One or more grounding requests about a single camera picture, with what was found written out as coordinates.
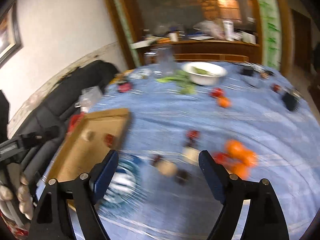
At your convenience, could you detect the black pouch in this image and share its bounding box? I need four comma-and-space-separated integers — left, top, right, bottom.
282, 92, 299, 112

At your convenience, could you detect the red small box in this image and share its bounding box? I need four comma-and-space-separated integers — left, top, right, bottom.
117, 82, 132, 93

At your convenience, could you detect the white plastic bowl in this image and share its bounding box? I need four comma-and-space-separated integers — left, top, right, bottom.
181, 62, 228, 86

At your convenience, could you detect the blue plaid tablecloth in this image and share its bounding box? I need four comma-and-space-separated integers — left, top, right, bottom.
91, 63, 319, 239

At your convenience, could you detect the person left hand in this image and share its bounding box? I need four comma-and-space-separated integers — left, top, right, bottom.
1, 172, 34, 220

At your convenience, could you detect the dark jujube date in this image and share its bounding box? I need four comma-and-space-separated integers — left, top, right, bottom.
185, 139, 197, 148

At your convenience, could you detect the red jujube in tray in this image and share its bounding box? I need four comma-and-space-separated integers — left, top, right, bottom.
104, 133, 115, 148

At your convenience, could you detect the far small orange mandarin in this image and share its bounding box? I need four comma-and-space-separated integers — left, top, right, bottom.
217, 97, 232, 108

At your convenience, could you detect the black sofa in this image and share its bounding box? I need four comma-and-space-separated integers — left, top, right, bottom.
15, 60, 119, 183

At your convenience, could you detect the wooden sideboard cabinet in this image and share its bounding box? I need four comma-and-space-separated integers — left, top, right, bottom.
131, 37, 262, 64

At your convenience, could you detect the white tube box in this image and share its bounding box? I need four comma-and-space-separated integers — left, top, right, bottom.
223, 20, 234, 41

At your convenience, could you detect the white plastic bag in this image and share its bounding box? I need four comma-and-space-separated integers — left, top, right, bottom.
193, 20, 225, 40

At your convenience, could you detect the brown cardboard tray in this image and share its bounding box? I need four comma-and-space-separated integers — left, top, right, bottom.
46, 108, 131, 182

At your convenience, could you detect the clear glass pitcher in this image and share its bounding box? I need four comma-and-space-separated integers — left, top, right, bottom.
144, 44, 176, 78

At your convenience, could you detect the dark round jujube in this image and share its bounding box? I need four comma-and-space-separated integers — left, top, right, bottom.
175, 170, 190, 185

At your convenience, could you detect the clear plastic bag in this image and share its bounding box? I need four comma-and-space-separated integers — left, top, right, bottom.
74, 86, 103, 113

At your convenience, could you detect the far small red tomato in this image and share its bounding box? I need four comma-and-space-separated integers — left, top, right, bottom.
210, 88, 224, 98

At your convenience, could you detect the red jujube date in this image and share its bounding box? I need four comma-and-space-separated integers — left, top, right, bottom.
186, 130, 200, 140

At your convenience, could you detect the far red jujube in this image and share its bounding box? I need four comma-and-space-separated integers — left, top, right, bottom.
271, 83, 282, 93

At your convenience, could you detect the framed wall picture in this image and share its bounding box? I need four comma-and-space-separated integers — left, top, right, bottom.
0, 3, 22, 67

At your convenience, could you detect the green leafy vegetable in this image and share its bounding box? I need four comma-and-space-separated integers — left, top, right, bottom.
156, 70, 196, 95

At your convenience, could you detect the beige yam piece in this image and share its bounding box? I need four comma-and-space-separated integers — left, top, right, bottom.
155, 160, 178, 177
182, 146, 200, 165

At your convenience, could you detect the large orange mandarin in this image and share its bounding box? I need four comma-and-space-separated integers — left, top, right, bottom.
225, 140, 245, 159

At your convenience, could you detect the black power adapter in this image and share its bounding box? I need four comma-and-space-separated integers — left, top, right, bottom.
240, 66, 254, 76

